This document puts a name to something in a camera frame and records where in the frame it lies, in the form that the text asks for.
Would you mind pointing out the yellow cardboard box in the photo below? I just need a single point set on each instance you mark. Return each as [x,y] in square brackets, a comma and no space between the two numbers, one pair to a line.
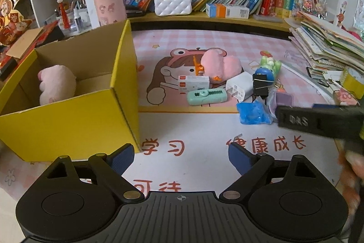
[71,123]

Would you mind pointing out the pink cartoon desk mat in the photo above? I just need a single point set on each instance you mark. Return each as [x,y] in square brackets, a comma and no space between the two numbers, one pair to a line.
[199,126]

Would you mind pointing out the white charger plug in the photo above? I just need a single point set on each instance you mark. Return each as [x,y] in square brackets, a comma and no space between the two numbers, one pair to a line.
[239,86]

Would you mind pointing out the white ruler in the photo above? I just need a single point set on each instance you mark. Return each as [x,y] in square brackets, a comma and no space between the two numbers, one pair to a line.
[304,76]

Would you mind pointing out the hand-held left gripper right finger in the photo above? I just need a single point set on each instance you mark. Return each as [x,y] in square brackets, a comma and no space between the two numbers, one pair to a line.
[240,158]

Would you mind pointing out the blue plastic bag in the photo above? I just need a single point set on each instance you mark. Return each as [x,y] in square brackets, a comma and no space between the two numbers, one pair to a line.
[253,113]

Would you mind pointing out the colourful beaded headdress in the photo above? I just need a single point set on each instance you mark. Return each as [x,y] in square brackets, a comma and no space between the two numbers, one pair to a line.
[308,4]

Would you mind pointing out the blue round toy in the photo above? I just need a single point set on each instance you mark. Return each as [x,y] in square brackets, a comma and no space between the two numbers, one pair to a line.
[264,73]

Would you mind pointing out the pen holder with pens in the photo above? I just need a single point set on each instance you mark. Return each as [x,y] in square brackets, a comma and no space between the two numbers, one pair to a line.
[74,18]

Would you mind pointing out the pink paper note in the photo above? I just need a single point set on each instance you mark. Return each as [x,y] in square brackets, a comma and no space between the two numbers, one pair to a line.
[345,97]

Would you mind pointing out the yellow tape roll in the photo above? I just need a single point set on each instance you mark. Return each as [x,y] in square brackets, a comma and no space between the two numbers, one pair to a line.
[354,80]

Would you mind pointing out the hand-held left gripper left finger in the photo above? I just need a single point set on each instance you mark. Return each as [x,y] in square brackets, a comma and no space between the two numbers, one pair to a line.
[122,159]

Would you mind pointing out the black binder clip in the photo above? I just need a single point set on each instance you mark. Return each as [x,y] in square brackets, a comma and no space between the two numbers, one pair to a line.
[260,87]

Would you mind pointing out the stack of workbooks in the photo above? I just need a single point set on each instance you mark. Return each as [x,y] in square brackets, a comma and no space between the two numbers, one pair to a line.
[321,38]

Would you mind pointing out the mint green correction tape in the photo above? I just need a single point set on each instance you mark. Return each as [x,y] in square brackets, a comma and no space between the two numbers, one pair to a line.
[206,95]

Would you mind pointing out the orange white blue carton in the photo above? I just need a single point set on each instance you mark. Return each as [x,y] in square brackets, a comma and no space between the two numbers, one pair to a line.
[227,11]

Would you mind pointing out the person's right hand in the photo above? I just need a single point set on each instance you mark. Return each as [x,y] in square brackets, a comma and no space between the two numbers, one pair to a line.
[354,174]

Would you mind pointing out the orange hair clip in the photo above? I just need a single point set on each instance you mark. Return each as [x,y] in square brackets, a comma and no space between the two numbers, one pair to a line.
[197,66]

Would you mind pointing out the purple clear small box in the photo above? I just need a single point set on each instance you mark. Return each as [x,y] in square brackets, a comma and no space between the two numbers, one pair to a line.
[283,99]

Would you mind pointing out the red paper decorations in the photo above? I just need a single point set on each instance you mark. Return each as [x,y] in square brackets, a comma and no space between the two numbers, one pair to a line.
[12,18]

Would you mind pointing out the white staples box red label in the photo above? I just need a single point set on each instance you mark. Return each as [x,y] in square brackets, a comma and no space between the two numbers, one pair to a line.
[193,82]

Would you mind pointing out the pink plush duck toy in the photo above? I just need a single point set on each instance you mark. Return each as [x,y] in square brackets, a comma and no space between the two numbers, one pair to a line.
[220,65]

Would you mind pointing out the pink plush paw toy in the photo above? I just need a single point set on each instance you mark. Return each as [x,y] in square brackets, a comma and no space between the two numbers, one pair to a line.
[57,83]

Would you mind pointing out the green dinosaur squishy toy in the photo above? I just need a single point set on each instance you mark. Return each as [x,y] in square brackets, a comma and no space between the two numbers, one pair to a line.
[270,62]

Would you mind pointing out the pink printed paper roll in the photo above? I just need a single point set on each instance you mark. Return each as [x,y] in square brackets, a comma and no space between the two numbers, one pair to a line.
[111,8]

